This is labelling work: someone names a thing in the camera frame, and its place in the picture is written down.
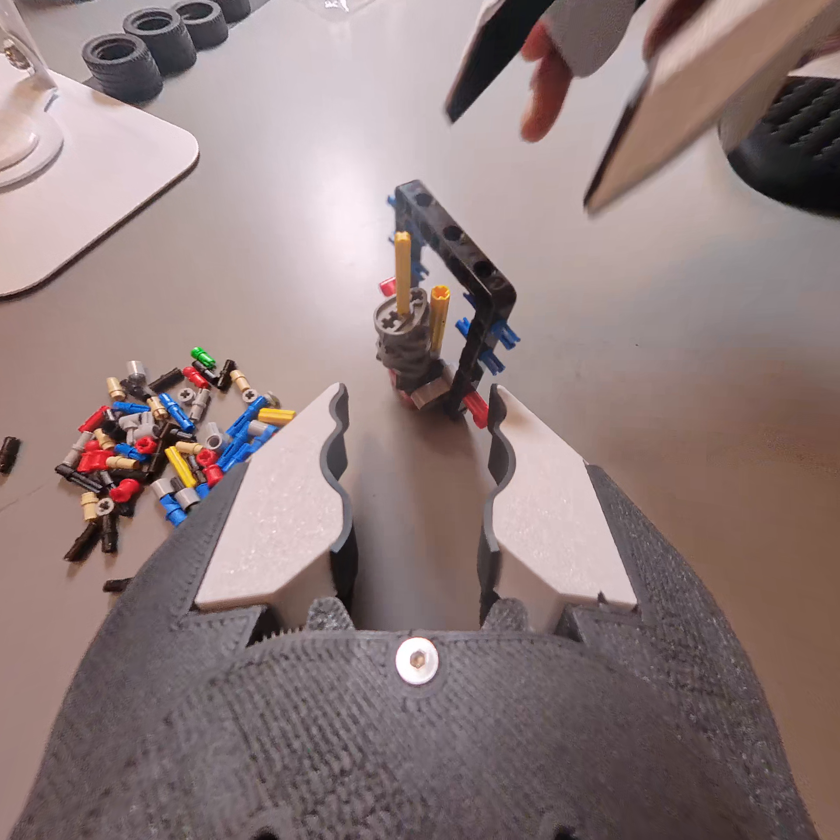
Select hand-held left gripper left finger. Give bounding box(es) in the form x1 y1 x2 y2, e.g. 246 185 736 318
193 382 360 634

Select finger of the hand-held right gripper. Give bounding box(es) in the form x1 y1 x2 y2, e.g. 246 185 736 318
445 0 641 126
583 0 840 216

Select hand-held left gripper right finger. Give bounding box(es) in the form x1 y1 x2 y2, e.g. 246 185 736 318
478 384 639 634

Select yellow lego axle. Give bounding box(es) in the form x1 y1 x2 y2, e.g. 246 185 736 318
430 284 454 358

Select black lego frame assembly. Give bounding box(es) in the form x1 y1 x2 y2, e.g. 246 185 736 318
374 178 522 431

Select pile of small lego pins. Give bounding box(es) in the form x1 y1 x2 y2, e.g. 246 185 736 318
56 346 298 562

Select person's right hand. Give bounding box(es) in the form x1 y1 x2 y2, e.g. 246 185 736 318
520 18 572 143

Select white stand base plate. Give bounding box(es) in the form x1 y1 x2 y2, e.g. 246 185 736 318
0 69 200 298

